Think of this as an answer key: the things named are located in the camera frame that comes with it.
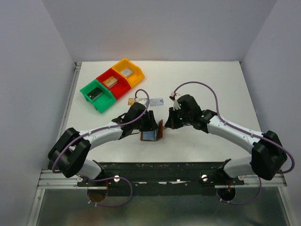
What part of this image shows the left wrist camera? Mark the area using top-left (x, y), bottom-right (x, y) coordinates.
top-left (135, 97), bottom-right (149, 106)

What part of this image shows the gold metal block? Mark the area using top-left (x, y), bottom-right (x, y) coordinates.
top-left (103, 77), bottom-right (118, 89)

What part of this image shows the red plastic bin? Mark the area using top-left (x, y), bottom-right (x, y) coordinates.
top-left (96, 68), bottom-right (131, 100)

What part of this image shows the silver VIP credit card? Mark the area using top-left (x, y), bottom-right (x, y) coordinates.
top-left (150, 98), bottom-right (164, 106)

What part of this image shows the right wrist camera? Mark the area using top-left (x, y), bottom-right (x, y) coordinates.
top-left (169, 92), bottom-right (181, 111)

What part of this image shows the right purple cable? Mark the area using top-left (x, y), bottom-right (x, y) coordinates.
top-left (170, 81), bottom-right (296, 205)

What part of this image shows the yellow plastic bin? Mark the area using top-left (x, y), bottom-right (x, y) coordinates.
top-left (112, 58), bottom-right (145, 88)

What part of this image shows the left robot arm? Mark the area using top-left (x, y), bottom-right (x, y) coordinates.
top-left (48, 103), bottom-right (158, 179)

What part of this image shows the gold credit card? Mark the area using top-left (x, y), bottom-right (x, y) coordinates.
top-left (127, 98), bottom-right (136, 105)

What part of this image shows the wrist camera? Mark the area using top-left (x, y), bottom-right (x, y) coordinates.
top-left (135, 97), bottom-right (149, 106)
top-left (169, 92), bottom-right (181, 111)

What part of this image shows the silver metal block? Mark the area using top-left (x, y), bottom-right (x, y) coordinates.
top-left (120, 68), bottom-right (134, 78)

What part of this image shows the brown leather card holder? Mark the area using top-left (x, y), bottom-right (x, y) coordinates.
top-left (140, 120), bottom-right (165, 142)

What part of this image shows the green plastic bin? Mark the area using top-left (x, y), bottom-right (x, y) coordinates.
top-left (80, 79), bottom-right (117, 113)

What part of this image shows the dark metal block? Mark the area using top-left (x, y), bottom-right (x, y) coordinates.
top-left (87, 87), bottom-right (103, 101)

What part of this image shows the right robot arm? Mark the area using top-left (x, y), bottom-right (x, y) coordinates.
top-left (165, 94), bottom-right (287, 180)

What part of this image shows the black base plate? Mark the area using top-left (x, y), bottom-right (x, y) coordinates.
top-left (76, 162), bottom-right (245, 196)

